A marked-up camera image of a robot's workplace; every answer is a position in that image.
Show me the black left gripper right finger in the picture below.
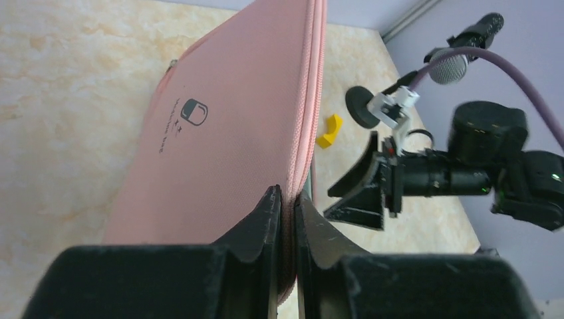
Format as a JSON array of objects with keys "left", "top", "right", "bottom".
[{"left": 295, "top": 193, "right": 540, "bottom": 318}]

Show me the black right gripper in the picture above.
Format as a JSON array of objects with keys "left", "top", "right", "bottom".
[{"left": 323, "top": 101, "right": 563, "bottom": 231}]

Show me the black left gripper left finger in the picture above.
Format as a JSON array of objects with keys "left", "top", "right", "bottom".
[{"left": 23, "top": 186, "right": 281, "bottom": 318}]

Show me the pink medicine case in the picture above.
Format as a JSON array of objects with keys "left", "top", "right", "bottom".
[{"left": 103, "top": 1, "right": 327, "bottom": 303}]

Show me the yellow plastic piece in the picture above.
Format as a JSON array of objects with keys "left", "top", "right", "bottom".
[{"left": 316, "top": 114, "right": 343, "bottom": 149}]

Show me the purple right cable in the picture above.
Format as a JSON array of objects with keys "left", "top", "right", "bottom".
[{"left": 407, "top": 46, "right": 564, "bottom": 153}]

